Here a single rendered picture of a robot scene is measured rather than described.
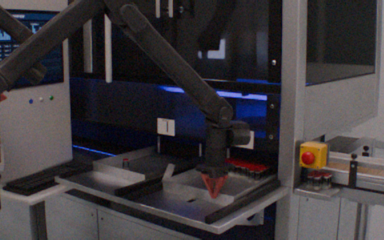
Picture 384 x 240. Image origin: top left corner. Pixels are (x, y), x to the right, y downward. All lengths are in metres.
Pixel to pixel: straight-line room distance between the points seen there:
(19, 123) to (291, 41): 1.09
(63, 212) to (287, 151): 1.31
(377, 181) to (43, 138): 1.31
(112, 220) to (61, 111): 0.54
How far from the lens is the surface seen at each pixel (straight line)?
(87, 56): 2.06
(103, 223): 2.17
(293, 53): 1.44
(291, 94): 1.45
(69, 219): 2.38
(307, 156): 1.42
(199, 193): 1.38
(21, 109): 1.89
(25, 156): 1.93
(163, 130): 1.77
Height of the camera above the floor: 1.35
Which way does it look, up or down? 10 degrees down
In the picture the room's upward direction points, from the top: straight up
